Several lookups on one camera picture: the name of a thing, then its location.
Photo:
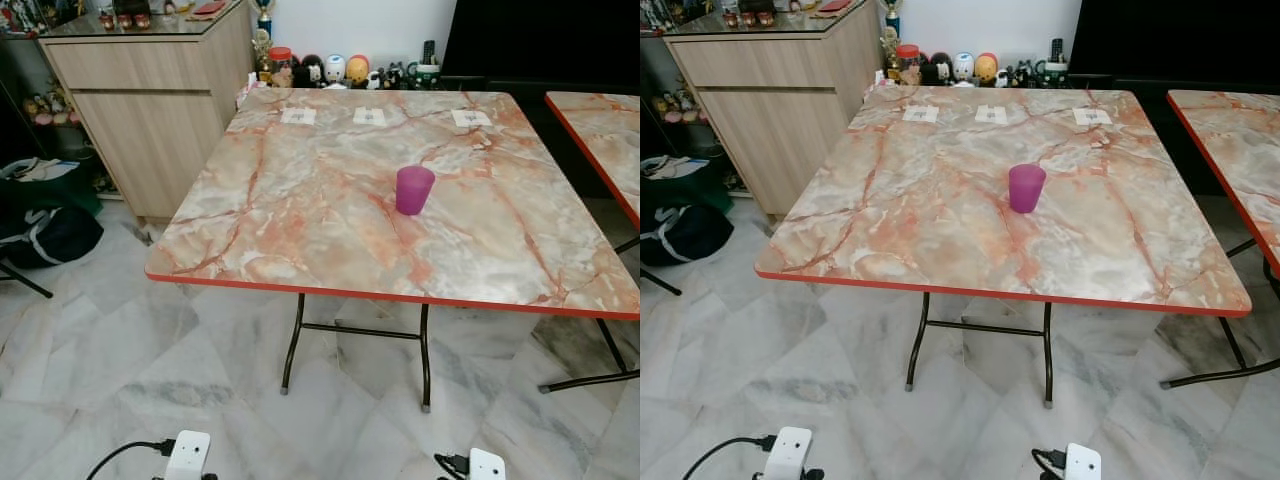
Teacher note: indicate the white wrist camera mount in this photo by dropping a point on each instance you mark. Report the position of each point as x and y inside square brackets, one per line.
[1082, 464]
[486, 466]
[787, 452]
[188, 455]

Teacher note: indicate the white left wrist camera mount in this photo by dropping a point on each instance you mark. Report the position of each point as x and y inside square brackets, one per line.
[787, 452]
[188, 455]

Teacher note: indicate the yellow round toy figure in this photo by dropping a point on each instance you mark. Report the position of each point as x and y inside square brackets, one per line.
[357, 70]
[986, 68]

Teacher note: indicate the black round toy figure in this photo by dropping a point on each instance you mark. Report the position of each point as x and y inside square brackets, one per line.
[311, 71]
[940, 68]

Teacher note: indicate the black television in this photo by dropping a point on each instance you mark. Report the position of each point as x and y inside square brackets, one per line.
[540, 38]
[1170, 38]

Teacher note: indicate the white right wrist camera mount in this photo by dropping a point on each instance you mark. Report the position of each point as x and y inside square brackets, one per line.
[486, 466]
[1082, 464]

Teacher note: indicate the marble table with red edge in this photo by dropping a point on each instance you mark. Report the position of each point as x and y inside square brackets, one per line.
[1240, 150]
[608, 130]

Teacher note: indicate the green bag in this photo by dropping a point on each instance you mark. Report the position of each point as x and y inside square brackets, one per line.
[60, 185]
[690, 180]

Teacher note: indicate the gold trophy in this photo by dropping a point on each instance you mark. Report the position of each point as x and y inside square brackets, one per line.
[891, 14]
[263, 16]

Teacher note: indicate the marble pattern folding table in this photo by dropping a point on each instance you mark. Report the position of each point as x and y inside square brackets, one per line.
[300, 200]
[900, 200]

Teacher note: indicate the white paper tag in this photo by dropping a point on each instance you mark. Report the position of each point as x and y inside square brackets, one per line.
[471, 118]
[298, 116]
[1092, 116]
[369, 116]
[991, 114]
[920, 114]

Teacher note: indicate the light wooden cabinet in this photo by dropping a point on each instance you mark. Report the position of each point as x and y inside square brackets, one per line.
[150, 110]
[780, 110]

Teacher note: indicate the black duffel bag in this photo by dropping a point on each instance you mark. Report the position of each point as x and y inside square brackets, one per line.
[50, 238]
[685, 235]

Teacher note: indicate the jar with red lid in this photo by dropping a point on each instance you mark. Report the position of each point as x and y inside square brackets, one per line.
[907, 64]
[280, 68]

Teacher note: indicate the dark green mug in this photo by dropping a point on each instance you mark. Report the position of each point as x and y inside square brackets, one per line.
[428, 74]
[1054, 72]

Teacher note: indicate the white round toy figure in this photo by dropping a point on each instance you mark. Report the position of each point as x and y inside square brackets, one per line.
[334, 69]
[962, 67]

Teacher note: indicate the purple plastic cup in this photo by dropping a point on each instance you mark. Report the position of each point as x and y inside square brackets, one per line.
[1026, 188]
[414, 190]

